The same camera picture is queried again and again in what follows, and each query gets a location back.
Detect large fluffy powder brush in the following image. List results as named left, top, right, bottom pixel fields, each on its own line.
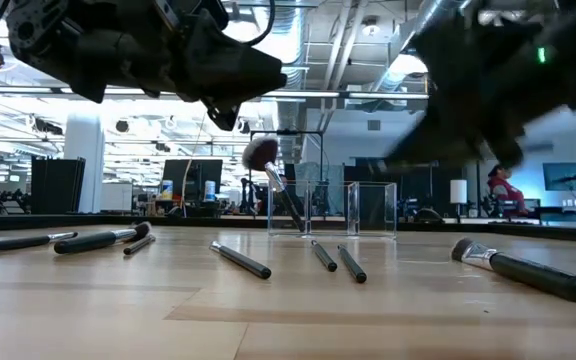
left=241, top=136, right=307, bottom=234

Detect thin white-tipped makeup brush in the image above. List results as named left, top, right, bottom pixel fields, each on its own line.
left=209, top=240, right=273, bottom=281

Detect long thin silver-ferrule makeup brush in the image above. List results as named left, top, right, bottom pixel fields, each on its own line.
left=0, top=231, right=79, bottom=255

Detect short thin black makeup brush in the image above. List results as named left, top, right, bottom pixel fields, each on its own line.
left=122, top=234, right=157, bottom=257

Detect flat-top thick-handled makeup brush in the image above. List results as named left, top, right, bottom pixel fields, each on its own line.
left=450, top=236, right=576, bottom=304

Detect wall-mounted screen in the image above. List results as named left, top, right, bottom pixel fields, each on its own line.
left=542, top=161, right=576, bottom=193

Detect dark background desk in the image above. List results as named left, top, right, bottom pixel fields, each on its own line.
left=535, top=204, right=576, bottom=229

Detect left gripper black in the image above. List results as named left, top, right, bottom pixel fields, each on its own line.
left=5, top=0, right=289, bottom=133

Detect white cylinder floor lamp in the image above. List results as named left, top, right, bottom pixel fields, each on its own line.
left=449, top=179, right=469, bottom=224

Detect person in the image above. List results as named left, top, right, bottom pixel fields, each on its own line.
left=485, top=163, right=530, bottom=218

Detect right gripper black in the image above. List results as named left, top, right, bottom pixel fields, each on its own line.
left=386, top=22, right=576, bottom=170

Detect medium dark-bristle makeup brush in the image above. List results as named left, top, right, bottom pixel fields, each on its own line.
left=53, top=221, right=153, bottom=255

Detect white building column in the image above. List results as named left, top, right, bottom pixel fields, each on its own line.
left=63, top=113, right=106, bottom=215

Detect black partition panels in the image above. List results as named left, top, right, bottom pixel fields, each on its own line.
left=30, top=156, right=87, bottom=215

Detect black computer monitor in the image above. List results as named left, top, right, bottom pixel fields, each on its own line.
left=161, top=158, right=224, bottom=217

